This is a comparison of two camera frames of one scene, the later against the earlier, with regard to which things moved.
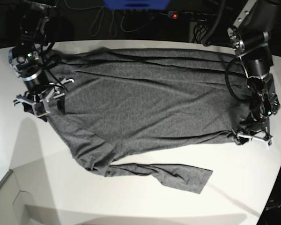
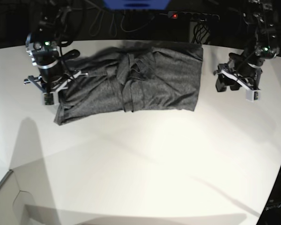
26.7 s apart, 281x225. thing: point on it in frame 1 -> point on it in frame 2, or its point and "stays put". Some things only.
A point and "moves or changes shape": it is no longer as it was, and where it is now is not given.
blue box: [136, 4] stays put
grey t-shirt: [110, 98] moves or changes shape
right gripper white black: [261, 135] -> [251, 85]
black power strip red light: [190, 15] stays put
